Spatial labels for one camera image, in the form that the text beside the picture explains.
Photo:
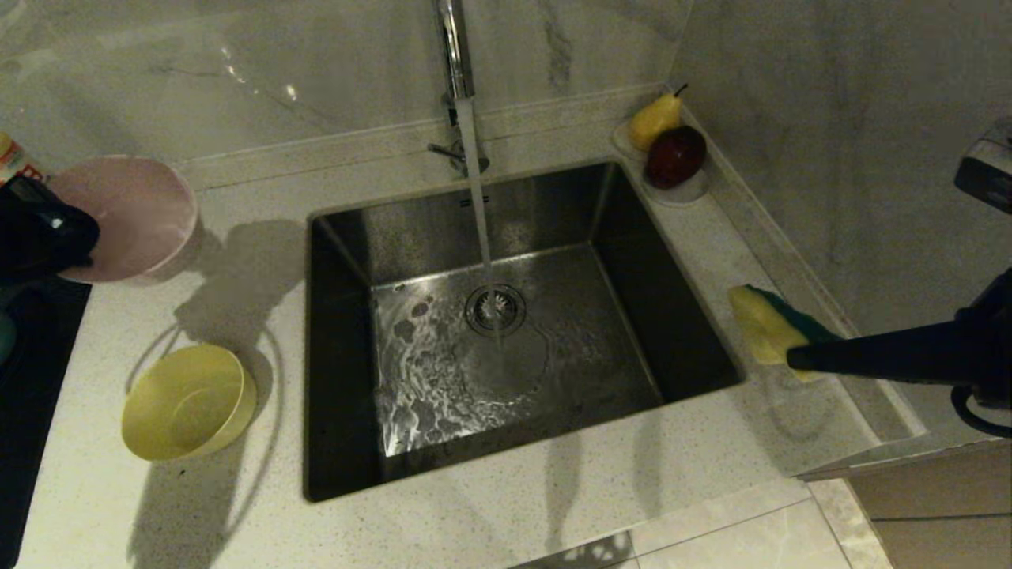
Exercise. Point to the blue bowl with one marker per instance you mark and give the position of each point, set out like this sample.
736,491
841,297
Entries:
5,336

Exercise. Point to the beige wooden cabinet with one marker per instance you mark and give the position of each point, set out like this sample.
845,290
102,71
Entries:
933,506

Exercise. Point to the round metal sink drain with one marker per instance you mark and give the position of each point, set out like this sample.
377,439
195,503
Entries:
506,312

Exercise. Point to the yellow pear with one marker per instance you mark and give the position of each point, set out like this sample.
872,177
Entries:
652,122

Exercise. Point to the yellow bowl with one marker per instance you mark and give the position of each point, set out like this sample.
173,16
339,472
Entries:
186,403

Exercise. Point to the stainless steel sink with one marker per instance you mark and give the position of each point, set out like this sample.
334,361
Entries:
593,356

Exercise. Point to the green sponge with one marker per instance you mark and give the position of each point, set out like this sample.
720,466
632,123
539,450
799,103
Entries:
771,328

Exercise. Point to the white fruit dish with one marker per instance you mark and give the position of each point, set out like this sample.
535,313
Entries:
680,196

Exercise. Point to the pink bowl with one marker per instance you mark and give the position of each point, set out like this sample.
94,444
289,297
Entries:
134,217

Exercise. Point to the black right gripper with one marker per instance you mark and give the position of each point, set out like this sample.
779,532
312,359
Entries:
992,348

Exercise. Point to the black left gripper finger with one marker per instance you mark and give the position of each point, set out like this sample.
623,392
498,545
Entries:
55,217
39,257

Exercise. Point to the dark red apple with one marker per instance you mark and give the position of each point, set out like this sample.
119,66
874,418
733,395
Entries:
674,158

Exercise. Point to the chrome faucet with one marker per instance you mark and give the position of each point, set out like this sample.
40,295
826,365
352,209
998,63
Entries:
455,47

